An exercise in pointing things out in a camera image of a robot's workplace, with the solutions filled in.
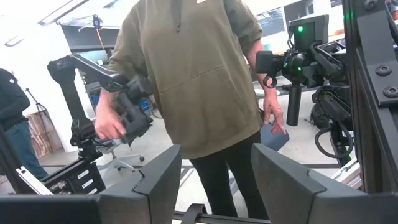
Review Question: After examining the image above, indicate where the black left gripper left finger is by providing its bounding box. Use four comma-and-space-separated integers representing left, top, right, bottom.
0, 144, 183, 224

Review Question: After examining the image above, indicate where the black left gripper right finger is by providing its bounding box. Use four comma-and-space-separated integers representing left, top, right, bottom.
251, 142, 398, 224

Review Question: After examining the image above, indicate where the grey office chair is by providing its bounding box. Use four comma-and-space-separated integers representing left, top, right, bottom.
95, 138, 146, 172

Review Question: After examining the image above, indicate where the blue-grey phone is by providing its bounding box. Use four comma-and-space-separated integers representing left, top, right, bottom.
260, 123, 290, 152

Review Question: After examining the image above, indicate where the black base box with labels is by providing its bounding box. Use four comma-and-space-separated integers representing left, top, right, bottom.
40, 157, 107, 196

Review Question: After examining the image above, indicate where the wooden crate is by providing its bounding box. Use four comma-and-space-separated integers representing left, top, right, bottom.
26, 109, 64, 159

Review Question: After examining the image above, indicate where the person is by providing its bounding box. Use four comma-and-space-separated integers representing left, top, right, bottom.
94, 0, 290, 220
0, 67, 50, 181

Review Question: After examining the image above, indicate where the silver aluminium rail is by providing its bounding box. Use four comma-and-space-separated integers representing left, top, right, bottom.
330, 157, 363, 190
15, 166, 53, 196

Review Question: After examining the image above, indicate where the black cable loop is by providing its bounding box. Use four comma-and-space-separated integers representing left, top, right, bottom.
313, 123, 355, 159

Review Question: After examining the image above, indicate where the black frame crossbar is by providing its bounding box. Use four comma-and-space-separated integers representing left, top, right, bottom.
172, 203, 271, 224

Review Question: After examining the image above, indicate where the black metal frame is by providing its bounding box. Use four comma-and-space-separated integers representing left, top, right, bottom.
341, 0, 398, 195

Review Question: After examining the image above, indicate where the dark wall screen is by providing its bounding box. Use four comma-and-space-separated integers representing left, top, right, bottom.
256, 6, 285, 38

